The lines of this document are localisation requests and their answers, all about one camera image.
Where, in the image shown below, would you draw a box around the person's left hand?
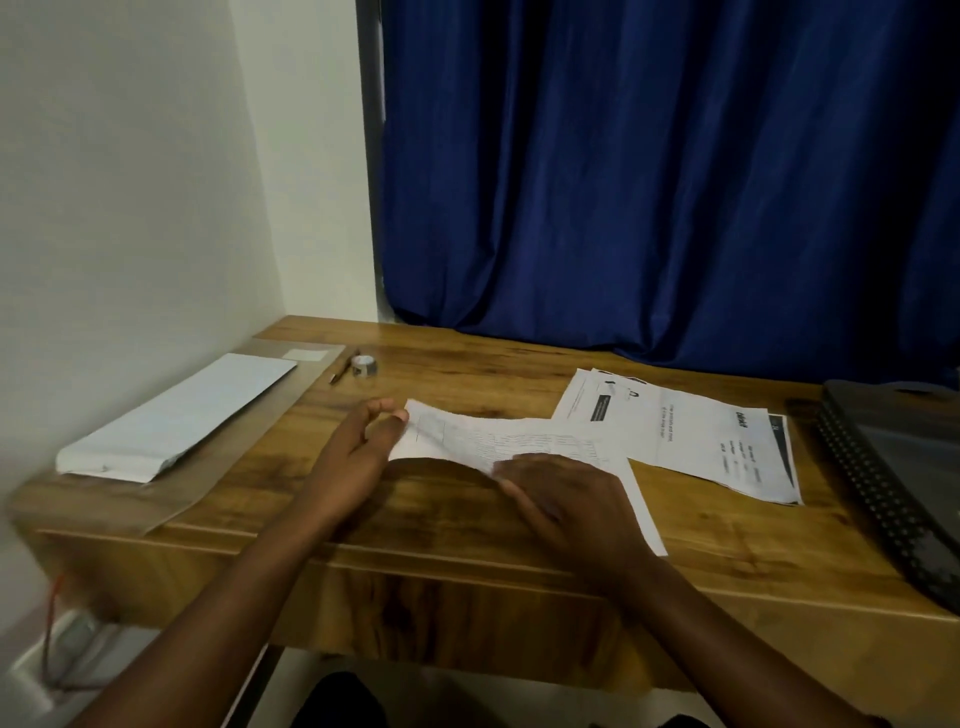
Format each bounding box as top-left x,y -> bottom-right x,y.
298,396 -> 411,528

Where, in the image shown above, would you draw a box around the person's right hand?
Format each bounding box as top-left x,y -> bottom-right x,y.
498,453 -> 661,595

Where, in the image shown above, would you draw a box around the white printed paper sheet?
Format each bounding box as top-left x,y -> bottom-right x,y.
388,399 -> 669,558

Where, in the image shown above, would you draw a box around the person's right forearm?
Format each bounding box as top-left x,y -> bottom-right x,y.
618,553 -> 897,728

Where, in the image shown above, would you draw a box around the person's left forearm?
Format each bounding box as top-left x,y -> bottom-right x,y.
69,504 -> 355,728

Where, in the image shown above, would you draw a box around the white sheet with black header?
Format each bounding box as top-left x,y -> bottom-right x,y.
552,367 -> 612,426

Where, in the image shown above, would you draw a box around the wooden desk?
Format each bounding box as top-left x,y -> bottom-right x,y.
7,315 -> 960,728

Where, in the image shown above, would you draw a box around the clear plastic sheet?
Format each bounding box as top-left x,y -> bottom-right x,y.
112,339 -> 347,537

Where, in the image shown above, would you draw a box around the white sheet with black banner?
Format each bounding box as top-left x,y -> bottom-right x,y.
589,368 -> 804,507

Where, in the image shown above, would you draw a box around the folded white paper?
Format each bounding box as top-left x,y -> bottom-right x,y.
55,352 -> 300,485

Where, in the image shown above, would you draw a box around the person's dark trousers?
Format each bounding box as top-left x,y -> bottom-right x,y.
289,669 -> 710,728

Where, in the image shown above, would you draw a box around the blue curtain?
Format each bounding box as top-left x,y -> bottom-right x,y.
375,0 -> 960,389

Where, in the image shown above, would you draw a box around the black mesh tray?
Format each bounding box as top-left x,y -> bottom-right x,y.
814,379 -> 960,615

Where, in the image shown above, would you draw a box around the white power strip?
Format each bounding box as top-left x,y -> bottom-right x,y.
0,609 -> 162,710

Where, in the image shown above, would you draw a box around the grey window frame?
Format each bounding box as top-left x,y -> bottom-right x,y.
354,0 -> 396,324

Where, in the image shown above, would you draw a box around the red cable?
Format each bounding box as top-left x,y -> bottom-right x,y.
41,574 -> 102,691

